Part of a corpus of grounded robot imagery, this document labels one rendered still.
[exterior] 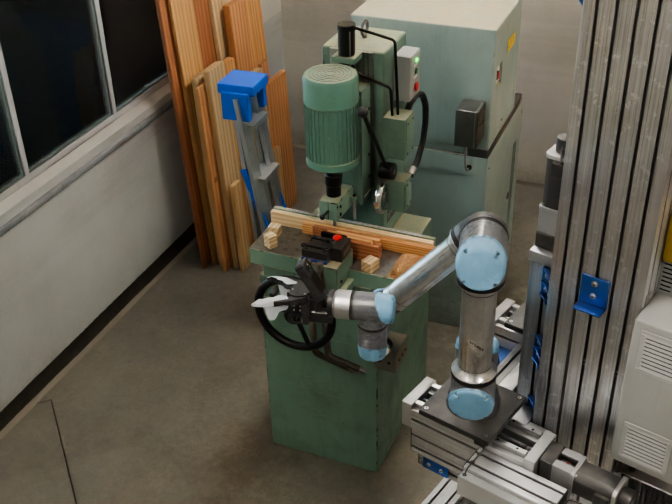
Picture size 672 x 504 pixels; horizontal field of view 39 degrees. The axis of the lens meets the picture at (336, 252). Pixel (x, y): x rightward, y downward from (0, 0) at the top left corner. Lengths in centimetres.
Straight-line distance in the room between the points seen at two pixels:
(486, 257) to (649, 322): 46
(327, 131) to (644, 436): 129
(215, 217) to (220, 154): 33
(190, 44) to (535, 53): 187
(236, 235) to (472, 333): 246
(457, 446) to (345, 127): 103
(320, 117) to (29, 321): 163
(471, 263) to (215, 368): 214
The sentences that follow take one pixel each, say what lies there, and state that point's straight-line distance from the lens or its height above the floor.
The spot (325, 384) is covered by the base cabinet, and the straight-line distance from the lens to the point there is 343.
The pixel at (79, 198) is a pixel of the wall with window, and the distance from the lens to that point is 411.
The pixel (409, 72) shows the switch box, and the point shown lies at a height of 143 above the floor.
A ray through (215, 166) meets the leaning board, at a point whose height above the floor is 57.
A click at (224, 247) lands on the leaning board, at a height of 14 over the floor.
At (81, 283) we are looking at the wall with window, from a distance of 423.
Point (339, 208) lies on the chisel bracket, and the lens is 314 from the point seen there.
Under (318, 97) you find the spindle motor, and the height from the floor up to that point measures 146.
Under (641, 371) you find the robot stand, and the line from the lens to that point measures 247.
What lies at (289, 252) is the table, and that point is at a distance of 319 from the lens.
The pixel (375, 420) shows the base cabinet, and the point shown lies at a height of 27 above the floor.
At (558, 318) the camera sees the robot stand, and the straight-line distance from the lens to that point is 256.
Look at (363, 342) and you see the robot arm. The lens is 241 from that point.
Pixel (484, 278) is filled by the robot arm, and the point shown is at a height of 138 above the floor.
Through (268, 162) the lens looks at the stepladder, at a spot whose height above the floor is 76.
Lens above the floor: 262
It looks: 33 degrees down
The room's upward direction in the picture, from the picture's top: 2 degrees counter-clockwise
